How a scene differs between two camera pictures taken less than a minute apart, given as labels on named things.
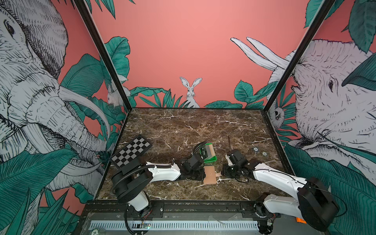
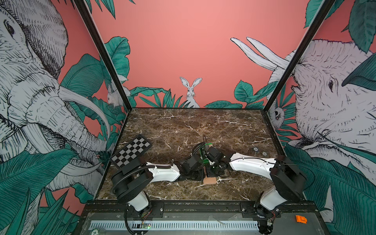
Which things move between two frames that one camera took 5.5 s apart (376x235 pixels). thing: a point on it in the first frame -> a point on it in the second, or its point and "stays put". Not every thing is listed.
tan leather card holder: (210, 175) stays put
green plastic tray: (208, 153) stays put
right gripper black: (224, 171) -> (208, 173)
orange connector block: (298, 220) stays put
